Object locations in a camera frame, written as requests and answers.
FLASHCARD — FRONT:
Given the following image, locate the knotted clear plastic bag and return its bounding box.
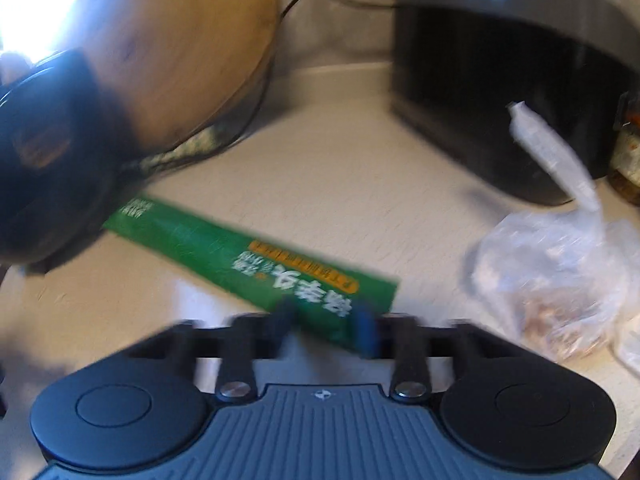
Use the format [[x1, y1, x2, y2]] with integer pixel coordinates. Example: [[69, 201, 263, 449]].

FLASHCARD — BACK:
[[471, 101, 630, 362]]

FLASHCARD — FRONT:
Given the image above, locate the glass sauce jar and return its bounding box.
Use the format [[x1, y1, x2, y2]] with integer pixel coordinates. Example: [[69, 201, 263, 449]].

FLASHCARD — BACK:
[[607, 91, 640, 207]]

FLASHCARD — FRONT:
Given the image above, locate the black rice cooker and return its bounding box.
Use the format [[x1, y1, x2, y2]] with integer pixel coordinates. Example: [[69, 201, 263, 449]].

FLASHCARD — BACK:
[[389, 0, 640, 207]]

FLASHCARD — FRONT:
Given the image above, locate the long green packet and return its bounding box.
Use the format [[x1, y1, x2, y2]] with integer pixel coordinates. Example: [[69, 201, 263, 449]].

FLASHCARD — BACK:
[[102, 194, 402, 347]]

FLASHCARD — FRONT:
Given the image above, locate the patterned cloth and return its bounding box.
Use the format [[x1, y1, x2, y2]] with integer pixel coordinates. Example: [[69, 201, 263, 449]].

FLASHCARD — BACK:
[[131, 119, 237, 175]]

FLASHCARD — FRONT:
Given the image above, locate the dark blue rice cooker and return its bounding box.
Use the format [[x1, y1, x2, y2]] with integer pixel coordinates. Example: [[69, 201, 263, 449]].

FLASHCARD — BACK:
[[0, 49, 133, 273]]

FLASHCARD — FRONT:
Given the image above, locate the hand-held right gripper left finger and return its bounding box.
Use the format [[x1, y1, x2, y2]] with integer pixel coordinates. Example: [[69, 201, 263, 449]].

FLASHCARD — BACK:
[[129, 300, 297, 403]]

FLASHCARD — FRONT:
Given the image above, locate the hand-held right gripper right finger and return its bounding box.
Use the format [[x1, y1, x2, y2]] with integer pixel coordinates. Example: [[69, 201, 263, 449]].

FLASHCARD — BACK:
[[349, 302, 507, 403]]

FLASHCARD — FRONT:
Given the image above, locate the round wooden cutting board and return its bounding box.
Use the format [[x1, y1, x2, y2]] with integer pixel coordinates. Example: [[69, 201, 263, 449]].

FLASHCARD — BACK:
[[75, 0, 282, 157]]

